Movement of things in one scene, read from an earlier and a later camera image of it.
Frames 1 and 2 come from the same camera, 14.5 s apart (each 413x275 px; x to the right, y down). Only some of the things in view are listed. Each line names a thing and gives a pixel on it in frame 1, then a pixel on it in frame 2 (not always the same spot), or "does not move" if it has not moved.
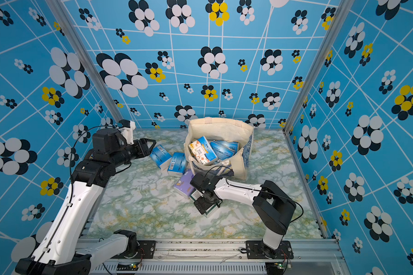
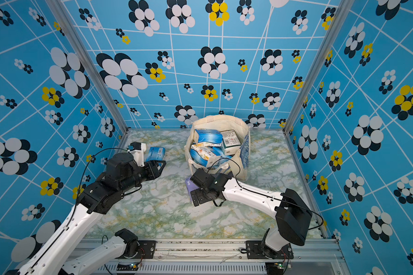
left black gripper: (143, 146) -> (154, 168)
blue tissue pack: (178, 164) -> (208, 137)
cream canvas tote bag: (225, 129) does not move
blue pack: (202, 151) does not move
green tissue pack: (197, 193) -> (230, 142)
